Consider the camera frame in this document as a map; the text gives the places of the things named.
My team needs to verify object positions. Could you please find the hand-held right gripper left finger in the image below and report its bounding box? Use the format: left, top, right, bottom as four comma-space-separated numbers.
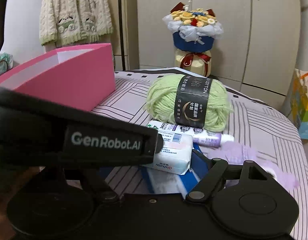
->
80, 174, 120, 203

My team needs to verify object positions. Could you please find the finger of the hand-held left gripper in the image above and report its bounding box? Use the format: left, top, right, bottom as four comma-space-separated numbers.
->
154, 133, 165, 155

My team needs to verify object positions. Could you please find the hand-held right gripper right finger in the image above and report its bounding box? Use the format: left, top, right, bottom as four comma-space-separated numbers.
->
185, 152, 276, 203

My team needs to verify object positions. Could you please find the white tissue pack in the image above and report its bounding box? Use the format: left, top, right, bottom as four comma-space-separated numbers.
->
141, 132, 194, 176

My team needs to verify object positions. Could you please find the white cream tube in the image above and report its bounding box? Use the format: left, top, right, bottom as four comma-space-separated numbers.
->
146, 120, 235, 147

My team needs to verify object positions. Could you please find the blue packet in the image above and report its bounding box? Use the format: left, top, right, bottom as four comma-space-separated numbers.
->
140, 150, 207, 195

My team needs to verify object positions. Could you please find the purple plush toy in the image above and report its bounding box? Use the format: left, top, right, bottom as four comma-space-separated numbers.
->
209, 140, 300, 191

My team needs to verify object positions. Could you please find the pink cardboard box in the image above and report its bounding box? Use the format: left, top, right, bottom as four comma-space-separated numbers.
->
0, 43, 116, 112

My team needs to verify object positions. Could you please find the green yarn ball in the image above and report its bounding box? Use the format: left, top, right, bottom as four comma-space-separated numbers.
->
145, 74, 234, 132

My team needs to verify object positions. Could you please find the striped bed sheet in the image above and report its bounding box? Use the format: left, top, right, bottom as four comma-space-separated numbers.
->
92, 67, 308, 240

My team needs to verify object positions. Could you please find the white plastic bag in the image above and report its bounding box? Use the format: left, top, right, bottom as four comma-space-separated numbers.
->
0, 52, 15, 71

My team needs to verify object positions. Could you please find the flower bouquet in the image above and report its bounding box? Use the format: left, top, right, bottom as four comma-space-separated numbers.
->
163, 2, 224, 77

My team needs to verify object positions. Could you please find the colourful paper gift bag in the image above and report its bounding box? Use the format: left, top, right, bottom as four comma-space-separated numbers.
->
290, 67, 308, 140

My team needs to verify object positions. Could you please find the cream knitted cardigan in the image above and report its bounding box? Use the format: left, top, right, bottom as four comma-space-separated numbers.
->
39, 0, 114, 47

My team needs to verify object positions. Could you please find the light wooden panel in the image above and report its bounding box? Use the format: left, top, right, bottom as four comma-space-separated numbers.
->
113, 0, 139, 71

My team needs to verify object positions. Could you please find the beige wardrobe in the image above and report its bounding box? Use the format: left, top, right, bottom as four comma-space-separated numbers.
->
136, 0, 303, 104

